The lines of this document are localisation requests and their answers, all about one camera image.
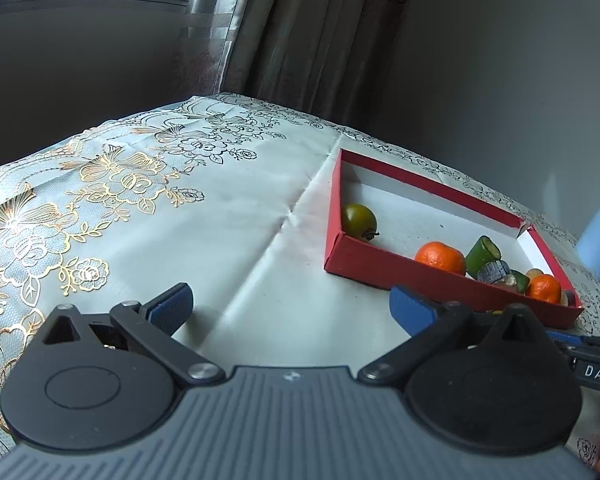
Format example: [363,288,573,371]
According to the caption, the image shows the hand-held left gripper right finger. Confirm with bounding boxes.
[357,285,551,386]

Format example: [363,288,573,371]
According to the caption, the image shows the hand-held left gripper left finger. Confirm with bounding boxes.
[42,282,227,386]

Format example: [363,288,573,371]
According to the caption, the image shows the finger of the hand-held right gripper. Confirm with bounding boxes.
[546,330,600,352]

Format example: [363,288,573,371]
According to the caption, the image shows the red cardboard box tray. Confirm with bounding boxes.
[324,148,584,330]

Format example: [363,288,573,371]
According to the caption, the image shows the orange mandarin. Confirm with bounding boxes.
[526,274,562,304]
[414,241,467,276]

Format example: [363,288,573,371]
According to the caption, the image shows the green cucumber piece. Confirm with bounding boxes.
[465,236,502,276]

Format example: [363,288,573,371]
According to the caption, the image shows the round green fruit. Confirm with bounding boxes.
[341,203,380,240]

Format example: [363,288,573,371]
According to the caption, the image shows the grey brown curtain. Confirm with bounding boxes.
[172,0,418,126]

